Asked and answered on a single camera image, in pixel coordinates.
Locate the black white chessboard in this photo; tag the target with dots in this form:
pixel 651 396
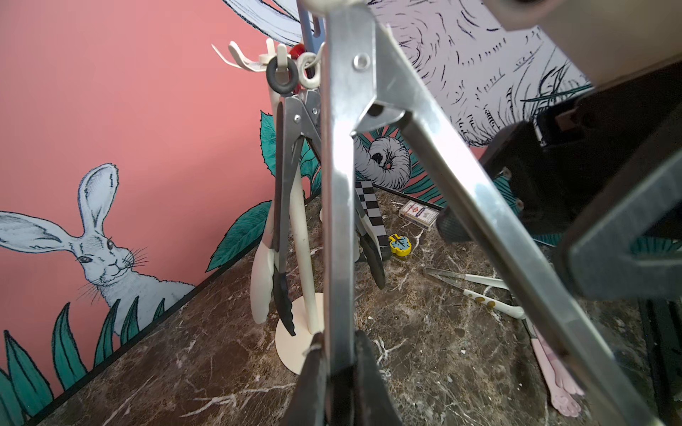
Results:
pixel 369 200

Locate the playing card box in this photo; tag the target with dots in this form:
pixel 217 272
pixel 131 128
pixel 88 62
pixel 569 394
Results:
pixel 419 214

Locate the white spotted tongs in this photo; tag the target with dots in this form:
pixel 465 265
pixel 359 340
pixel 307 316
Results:
pixel 453 279

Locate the black steel tongs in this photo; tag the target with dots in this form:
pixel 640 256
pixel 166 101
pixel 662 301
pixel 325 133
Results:
pixel 297 120

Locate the cream utensil rack stand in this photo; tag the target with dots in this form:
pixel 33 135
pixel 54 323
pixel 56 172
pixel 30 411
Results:
pixel 291 350

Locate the pink tongs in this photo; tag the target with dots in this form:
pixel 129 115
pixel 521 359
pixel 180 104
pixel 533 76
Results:
pixel 561 385

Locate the cream steel tongs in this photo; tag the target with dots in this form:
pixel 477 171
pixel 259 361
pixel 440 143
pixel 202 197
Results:
pixel 363 67

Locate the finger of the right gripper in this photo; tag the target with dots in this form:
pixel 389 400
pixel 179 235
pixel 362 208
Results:
pixel 594 259

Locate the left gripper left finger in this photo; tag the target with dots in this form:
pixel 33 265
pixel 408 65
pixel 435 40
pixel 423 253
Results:
pixel 307 405

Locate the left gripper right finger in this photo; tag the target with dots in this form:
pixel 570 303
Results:
pixel 371 401

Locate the yellow tree puzzle block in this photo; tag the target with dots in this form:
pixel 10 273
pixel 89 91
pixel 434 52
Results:
pixel 400 245

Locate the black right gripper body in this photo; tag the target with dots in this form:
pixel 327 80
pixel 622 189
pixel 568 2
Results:
pixel 588 151

